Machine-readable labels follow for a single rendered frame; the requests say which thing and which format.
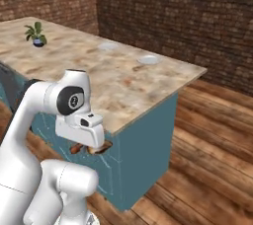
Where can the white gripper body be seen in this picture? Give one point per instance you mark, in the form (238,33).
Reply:
(74,133)

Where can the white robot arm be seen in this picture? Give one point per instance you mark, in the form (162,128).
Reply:
(19,169)

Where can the brown chicken drumstick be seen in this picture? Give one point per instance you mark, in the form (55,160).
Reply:
(104,145)

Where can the teal island counter cabinet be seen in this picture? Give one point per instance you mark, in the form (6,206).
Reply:
(145,156)

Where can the white round plate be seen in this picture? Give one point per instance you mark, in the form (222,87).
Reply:
(108,46)
(149,60)

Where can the green plant in blue pot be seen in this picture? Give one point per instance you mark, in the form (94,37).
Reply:
(35,35)

